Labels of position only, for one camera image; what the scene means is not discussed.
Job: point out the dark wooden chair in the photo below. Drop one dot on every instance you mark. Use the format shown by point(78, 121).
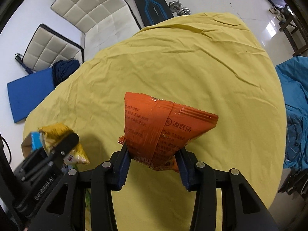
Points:
point(294, 30)

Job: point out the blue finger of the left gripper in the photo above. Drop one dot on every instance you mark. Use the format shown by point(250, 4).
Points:
point(64, 146)

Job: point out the folded blue umbrella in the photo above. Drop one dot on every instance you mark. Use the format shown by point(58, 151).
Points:
point(19, 59)

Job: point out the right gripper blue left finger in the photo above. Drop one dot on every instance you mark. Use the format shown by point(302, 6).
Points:
point(121, 161)

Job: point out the white padded chair left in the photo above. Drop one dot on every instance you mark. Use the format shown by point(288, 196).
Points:
point(47, 47)

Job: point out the dark blue cloth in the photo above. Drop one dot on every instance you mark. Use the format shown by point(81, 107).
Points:
point(62, 69)

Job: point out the blue foam mat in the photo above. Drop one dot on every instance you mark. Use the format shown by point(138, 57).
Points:
point(26, 93)

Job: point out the orange snack packet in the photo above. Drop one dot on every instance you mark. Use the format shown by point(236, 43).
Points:
point(156, 129)

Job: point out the open cardboard box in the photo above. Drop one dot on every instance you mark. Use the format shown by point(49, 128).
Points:
point(31, 143)

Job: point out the blue blanket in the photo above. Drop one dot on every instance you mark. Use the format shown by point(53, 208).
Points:
point(293, 78)

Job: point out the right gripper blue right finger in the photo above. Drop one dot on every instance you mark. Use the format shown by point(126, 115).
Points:
point(186, 163)

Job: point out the yellow tablecloth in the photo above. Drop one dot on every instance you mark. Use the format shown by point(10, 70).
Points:
point(208, 61)

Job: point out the black blue workout bench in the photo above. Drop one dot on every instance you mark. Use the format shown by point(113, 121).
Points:
point(153, 11)

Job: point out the white padded chair right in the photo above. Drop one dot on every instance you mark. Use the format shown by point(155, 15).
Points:
point(103, 22)

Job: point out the chrome dumbbell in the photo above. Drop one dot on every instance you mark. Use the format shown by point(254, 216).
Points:
point(176, 7)

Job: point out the yellow snack packet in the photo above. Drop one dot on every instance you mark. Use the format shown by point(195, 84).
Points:
point(60, 139)

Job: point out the white padded chair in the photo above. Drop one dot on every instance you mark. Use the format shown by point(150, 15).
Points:
point(103, 22)
point(47, 47)

